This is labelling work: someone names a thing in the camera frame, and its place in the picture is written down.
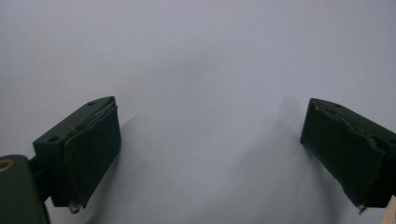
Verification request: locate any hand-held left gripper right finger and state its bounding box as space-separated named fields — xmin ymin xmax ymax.
xmin=300 ymin=97 xmax=396 ymax=216

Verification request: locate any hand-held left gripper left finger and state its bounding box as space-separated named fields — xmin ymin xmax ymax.
xmin=33 ymin=95 xmax=122 ymax=215

